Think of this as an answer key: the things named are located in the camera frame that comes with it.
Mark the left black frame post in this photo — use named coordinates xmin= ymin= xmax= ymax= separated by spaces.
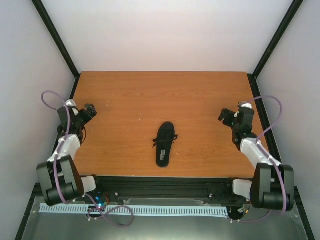
xmin=31 ymin=0 xmax=80 ymax=79

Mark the right small connector board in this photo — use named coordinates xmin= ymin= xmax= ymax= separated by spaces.
xmin=237 ymin=203 xmax=251 ymax=215

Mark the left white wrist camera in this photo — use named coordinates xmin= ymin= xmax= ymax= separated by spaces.
xmin=65 ymin=99 xmax=79 ymax=116

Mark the right black frame post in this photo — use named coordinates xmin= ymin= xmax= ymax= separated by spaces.
xmin=251 ymin=0 xmax=305 ymax=78

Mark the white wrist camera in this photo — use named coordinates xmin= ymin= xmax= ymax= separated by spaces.
xmin=65 ymin=99 xmax=79 ymax=116
xmin=233 ymin=101 xmax=253 ymax=118

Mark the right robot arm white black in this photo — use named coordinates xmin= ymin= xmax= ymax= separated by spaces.
xmin=218 ymin=107 xmax=295 ymax=212

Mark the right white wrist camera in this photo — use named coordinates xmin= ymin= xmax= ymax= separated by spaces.
xmin=233 ymin=101 xmax=253 ymax=118

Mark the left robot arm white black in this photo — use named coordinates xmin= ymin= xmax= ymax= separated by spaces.
xmin=36 ymin=100 xmax=104 ymax=206

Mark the black canvas shoe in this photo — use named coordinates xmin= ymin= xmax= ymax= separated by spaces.
xmin=155 ymin=121 xmax=176 ymax=168

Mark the black frame post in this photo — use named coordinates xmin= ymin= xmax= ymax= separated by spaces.
xmin=251 ymin=0 xmax=305 ymax=78
xmin=31 ymin=0 xmax=80 ymax=79

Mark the black shoelace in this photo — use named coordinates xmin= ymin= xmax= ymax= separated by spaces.
xmin=152 ymin=134 xmax=178 ymax=148

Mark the left green led circuit board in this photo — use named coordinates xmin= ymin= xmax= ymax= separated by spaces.
xmin=88 ymin=196 xmax=110 ymax=214

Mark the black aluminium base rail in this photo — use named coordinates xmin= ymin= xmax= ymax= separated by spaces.
xmin=32 ymin=174 xmax=300 ymax=207

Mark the light blue slotted cable duct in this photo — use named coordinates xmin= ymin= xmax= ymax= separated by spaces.
xmin=38 ymin=203 xmax=228 ymax=218

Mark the clear plastic sheet cover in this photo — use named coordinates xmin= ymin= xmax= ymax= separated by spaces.
xmin=17 ymin=197 xmax=314 ymax=240

